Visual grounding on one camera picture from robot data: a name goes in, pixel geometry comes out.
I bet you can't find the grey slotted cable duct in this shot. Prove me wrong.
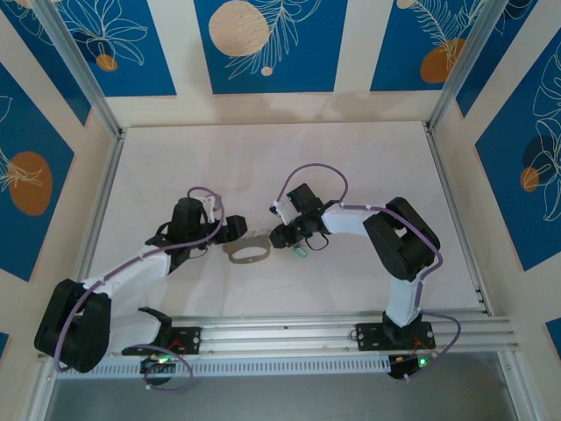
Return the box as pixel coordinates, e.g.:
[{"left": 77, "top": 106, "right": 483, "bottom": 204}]
[{"left": 55, "top": 354, "right": 392, "bottom": 379}]

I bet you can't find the thin black wire loop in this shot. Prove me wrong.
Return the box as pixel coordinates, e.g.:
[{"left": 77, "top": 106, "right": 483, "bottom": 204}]
[{"left": 305, "top": 234, "right": 330, "bottom": 254}]

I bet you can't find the aluminium side rail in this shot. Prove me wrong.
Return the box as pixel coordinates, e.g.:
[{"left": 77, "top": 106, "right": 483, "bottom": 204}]
[
  {"left": 423, "top": 121, "right": 494, "bottom": 316},
  {"left": 65, "top": 129, "right": 127, "bottom": 325}
]

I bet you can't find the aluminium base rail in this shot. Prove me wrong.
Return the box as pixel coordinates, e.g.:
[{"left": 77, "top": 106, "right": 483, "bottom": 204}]
[{"left": 37, "top": 310, "right": 521, "bottom": 361}]

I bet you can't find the aluminium corner post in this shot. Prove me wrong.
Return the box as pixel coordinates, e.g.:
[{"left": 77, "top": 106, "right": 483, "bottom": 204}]
[
  {"left": 32, "top": 0, "right": 124, "bottom": 138},
  {"left": 427, "top": 0, "right": 512, "bottom": 132}
]

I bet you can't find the black electronics box green light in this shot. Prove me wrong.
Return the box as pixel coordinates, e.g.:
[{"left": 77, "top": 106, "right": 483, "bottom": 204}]
[
  {"left": 138, "top": 353, "right": 177, "bottom": 377},
  {"left": 387, "top": 352, "right": 440, "bottom": 382}
]

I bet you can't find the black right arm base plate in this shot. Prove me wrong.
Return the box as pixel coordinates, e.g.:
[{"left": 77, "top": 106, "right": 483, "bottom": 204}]
[{"left": 354, "top": 321, "right": 438, "bottom": 353}]

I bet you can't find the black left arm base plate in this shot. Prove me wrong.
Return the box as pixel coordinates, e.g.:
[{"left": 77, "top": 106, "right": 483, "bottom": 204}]
[{"left": 168, "top": 326, "right": 203, "bottom": 356}]

